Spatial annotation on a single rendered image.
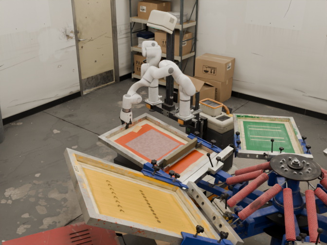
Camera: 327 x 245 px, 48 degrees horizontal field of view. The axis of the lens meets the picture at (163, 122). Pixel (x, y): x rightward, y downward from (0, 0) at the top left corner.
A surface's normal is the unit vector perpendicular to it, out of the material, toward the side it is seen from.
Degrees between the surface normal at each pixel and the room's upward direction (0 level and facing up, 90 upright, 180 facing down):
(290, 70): 90
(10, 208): 0
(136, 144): 9
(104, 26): 90
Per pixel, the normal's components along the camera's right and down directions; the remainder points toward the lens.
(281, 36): -0.61, 0.34
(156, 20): -0.68, -0.14
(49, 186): 0.00, -0.90
